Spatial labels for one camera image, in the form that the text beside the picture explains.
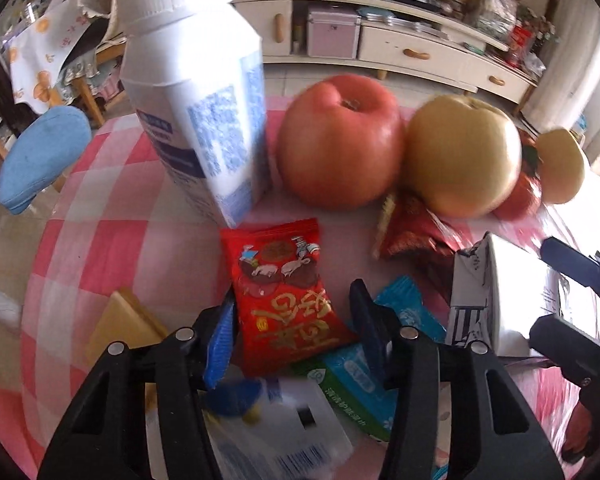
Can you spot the large yellow pear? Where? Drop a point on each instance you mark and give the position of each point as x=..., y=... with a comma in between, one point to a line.
x=460, y=155

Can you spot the orange tangerine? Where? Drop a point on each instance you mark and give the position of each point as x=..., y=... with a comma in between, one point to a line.
x=522, y=195

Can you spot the pink white checkered tablecloth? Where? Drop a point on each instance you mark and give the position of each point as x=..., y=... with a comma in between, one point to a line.
x=130, y=210

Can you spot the white plastic milk bottle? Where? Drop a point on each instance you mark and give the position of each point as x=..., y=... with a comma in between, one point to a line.
x=205, y=100

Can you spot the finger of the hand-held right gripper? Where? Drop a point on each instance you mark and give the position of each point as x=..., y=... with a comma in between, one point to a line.
x=575, y=262
x=575, y=355

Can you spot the small yellow pear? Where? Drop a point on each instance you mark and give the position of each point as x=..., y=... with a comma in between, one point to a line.
x=560, y=165

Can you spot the pink metal case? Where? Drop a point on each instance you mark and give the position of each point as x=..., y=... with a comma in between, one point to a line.
x=332, y=32

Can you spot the red snack packet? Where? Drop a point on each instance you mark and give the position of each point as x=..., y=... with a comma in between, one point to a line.
x=280, y=295

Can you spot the clear plastic bag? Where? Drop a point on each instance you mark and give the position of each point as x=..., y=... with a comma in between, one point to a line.
x=495, y=10

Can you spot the fruit print white cloth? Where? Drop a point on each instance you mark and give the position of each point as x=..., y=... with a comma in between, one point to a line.
x=40, y=55

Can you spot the cream cabinet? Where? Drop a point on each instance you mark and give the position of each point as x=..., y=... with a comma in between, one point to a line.
x=430, y=55

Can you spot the red apple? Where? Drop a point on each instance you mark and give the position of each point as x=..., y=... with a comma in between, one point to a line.
x=340, y=145

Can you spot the yellow flat box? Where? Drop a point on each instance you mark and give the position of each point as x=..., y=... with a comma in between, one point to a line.
x=125, y=325

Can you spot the dark blue milk carton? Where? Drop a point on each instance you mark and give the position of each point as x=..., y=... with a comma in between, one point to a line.
x=510, y=290

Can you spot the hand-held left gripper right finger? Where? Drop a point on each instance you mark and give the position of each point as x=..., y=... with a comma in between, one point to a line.
x=367, y=320

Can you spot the blue seat cushion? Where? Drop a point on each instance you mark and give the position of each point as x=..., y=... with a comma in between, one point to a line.
x=45, y=155

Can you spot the teal wet wipe packet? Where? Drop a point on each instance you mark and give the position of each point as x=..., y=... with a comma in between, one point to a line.
x=355, y=385

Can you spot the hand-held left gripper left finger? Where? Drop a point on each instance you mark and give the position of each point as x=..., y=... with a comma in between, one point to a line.
x=220, y=340

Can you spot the dark red candy wrapper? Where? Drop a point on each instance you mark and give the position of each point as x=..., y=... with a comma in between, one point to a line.
x=415, y=230

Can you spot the person's right hand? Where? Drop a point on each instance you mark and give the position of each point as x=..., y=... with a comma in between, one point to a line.
x=580, y=435

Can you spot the crushed white yogurt bottle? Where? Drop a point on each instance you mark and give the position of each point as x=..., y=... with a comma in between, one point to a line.
x=290, y=435

